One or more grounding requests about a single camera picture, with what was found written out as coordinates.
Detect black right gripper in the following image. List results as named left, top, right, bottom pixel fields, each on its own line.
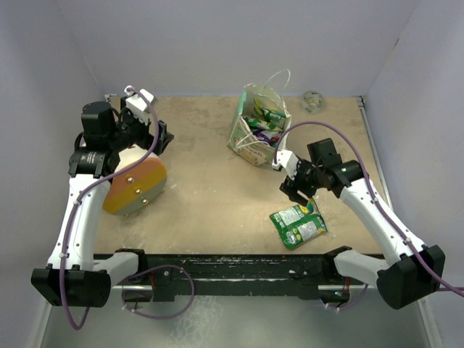
left=281, top=155, right=324, bottom=207

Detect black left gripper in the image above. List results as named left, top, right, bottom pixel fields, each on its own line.
left=108, top=97, right=173, bottom=154

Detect green snack packet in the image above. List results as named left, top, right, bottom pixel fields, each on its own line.
left=253, top=99, right=286, bottom=129
left=269, top=199, right=328, bottom=249
left=242, top=115, right=277, bottom=131

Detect purple Fox's bag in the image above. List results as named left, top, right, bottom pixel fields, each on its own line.
left=252, top=129, right=282, bottom=146

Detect white orange toy drawer box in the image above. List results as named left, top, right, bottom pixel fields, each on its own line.
left=102, top=153, right=167, bottom=215

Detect green paper gift bag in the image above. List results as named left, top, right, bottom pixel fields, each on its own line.
left=226, top=69, right=291, bottom=166

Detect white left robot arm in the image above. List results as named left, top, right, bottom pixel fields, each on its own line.
left=31, top=98, right=174, bottom=307

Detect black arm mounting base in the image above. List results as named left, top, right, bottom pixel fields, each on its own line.
left=117, top=254, right=361, bottom=306

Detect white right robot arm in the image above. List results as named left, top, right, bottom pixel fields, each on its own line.
left=272, top=138, right=445, bottom=310

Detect clear tape roll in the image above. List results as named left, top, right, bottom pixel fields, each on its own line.
left=302, top=91, right=325, bottom=114

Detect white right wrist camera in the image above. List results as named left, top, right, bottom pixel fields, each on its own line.
left=271, top=149, right=299, bottom=180

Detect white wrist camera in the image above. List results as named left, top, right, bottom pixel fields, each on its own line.
left=124, top=85, right=158, bottom=125
left=271, top=149, right=299, bottom=180

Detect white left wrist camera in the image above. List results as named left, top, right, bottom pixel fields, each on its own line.
left=124, top=85, right=158, bottom=125

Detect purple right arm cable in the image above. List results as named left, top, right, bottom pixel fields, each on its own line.
left=273, top=121, right=464, bottom=293

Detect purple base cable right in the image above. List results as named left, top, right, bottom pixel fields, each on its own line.
left=323, top=282, right=369, bottom=312

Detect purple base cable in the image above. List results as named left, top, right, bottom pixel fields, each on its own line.
left=120, top=265, right=196, bottom=320
left=323, top=282, right=369, bottom=312

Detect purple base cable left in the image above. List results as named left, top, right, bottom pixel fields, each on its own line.
left=120, top=265, right=196, bottom=320

